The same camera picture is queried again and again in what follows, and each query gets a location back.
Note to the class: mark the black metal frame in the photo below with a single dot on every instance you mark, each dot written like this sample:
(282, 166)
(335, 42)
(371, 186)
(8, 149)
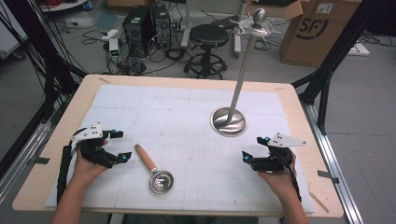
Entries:
(336, 53)
(46, 62)

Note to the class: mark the black computer tower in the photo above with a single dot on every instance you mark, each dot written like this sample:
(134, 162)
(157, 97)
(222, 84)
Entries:
(162, 25)
(137, 28)

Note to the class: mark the person's right hand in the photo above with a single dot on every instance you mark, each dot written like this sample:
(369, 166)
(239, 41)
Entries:
(280, 183)

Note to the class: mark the black round stool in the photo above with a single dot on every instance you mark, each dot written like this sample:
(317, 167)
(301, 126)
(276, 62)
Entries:
(209, 35)

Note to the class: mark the small device with green display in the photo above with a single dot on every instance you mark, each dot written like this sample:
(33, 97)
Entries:
(114, 48)

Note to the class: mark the thin wooden strip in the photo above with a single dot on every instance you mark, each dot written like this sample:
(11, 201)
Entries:
(319, 202)

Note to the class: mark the aluminium rail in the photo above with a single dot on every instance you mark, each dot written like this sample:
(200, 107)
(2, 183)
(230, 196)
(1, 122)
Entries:
(336, 165)
(18, 168)

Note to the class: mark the person's left hand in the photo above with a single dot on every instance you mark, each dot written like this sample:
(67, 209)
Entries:
(87, 171)

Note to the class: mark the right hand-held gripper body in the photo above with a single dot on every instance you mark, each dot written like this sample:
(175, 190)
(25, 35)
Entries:
(275, 163)

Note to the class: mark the white power adapter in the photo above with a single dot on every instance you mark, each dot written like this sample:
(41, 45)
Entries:
(359, 49)

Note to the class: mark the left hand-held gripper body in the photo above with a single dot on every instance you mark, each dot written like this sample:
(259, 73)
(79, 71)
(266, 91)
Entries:
(93, 151)

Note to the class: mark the white power strip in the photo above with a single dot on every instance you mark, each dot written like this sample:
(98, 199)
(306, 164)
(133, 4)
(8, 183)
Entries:
(110, 34)

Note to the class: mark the steel utensil stand with hooks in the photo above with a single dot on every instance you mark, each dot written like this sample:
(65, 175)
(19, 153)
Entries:
(229, 123)

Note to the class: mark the white desk leg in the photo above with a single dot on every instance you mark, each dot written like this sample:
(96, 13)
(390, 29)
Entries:
(238, 46)
(186, 25)

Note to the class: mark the large closed cardboard box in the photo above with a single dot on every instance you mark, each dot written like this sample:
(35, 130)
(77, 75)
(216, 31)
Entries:
(314, 34)

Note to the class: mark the black tape piece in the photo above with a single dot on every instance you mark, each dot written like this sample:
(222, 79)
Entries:
(327, 175)
(39, 160)

